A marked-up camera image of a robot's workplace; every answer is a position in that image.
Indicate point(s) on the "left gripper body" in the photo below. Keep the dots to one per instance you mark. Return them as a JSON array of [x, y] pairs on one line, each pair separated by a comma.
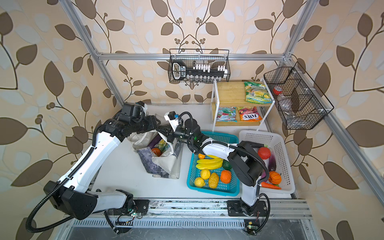
[[141, 124]]

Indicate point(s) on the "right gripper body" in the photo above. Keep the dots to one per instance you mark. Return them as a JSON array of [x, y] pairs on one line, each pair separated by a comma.
[[181, 134]]

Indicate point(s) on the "green snack bag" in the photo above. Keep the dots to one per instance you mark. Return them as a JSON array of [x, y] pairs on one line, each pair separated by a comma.
[[257, 93], [162, 145]]

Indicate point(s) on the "purple eggplant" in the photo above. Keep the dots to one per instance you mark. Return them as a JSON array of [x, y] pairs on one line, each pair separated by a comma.
[[155, 141]]

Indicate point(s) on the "orange persimmon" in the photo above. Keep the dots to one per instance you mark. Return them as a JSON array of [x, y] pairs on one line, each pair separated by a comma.
[[157, 152]]

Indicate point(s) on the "cream canvas grocery bag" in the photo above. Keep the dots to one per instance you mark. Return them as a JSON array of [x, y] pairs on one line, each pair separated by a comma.
[[159, 158]]

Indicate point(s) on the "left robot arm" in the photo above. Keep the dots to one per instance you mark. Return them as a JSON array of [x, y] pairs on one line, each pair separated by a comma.
[[70, 193]]

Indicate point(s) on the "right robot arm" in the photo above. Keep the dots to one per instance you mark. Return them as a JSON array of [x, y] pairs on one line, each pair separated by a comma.
[[248, 166]]

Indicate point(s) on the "lower teal snack bag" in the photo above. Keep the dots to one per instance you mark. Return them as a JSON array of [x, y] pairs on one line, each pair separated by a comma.
[[226, 114]]

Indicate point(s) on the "orange Fox's candy bag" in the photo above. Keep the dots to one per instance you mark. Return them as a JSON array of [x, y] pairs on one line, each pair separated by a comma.
[[249, 114]]

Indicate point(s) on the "lower banana bunch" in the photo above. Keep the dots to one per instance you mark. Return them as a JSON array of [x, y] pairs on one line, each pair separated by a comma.
[[209, 164]]

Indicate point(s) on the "teal plastic basket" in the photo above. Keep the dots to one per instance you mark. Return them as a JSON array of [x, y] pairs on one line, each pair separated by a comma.
[[229, 190]]

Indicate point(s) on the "yellow lemon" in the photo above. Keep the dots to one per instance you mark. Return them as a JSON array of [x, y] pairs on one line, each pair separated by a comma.
[[205, 174]]

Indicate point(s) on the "green avocado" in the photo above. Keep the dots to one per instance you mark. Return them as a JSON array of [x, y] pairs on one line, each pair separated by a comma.
[[226, 165]]

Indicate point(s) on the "yellow round fruit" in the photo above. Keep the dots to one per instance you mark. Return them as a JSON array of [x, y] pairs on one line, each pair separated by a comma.
[[199, 182]]

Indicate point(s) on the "yellow corn cob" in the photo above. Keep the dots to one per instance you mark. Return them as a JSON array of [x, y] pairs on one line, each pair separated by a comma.
[[214, 181]]

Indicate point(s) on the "orange tangerine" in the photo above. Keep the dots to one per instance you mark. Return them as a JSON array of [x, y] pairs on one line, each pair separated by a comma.
[[226, 176]]

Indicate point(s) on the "red tomato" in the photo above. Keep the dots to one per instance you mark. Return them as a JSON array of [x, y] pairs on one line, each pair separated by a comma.
[[264, 153]]

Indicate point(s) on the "white plastic basket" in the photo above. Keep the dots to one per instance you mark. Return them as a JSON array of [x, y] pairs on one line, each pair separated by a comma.
[[277, 147]]

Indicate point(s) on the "orange carrot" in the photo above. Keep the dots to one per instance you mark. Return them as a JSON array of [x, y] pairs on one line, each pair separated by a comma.
[[270, 186]]

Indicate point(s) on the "plastic bottle red cap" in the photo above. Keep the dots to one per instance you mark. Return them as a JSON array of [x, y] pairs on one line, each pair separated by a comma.
[[284, 101]]

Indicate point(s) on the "white wire shelf rack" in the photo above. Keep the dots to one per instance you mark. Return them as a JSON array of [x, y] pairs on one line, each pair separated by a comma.
[[233, 94]]

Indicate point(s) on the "black wire basket back wall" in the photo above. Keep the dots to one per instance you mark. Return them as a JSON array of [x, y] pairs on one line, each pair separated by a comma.
[[209, 55]]

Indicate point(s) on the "black wire basket wall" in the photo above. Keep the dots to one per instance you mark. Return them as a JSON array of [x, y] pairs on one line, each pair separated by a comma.
[[209, 55], [310, 105]]

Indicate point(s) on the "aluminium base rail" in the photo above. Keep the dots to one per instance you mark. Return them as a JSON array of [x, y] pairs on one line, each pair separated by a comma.
[[212, 213]]

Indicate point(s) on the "black wire basket right wall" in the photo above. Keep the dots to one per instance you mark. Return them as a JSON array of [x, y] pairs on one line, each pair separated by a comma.
[[310, 105]]

